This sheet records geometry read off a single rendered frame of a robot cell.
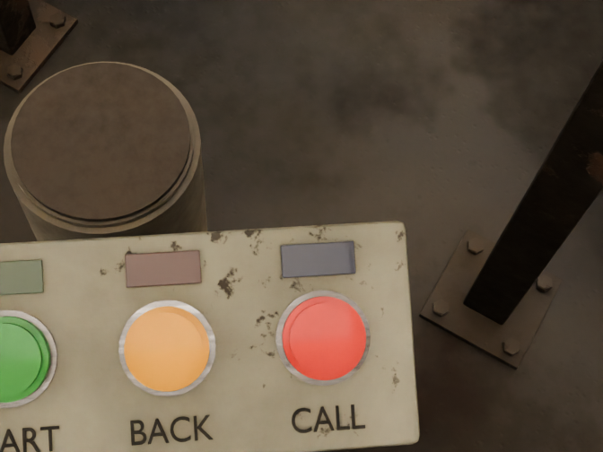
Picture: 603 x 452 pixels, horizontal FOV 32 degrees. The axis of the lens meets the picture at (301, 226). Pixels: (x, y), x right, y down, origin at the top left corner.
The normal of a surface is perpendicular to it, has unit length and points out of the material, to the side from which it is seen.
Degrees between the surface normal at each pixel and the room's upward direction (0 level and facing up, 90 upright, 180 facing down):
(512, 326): 0
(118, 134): 0
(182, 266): 20
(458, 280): 0
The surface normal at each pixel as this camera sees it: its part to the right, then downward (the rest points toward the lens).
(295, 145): 0.05, -0.40
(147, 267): 0.08, -0.07
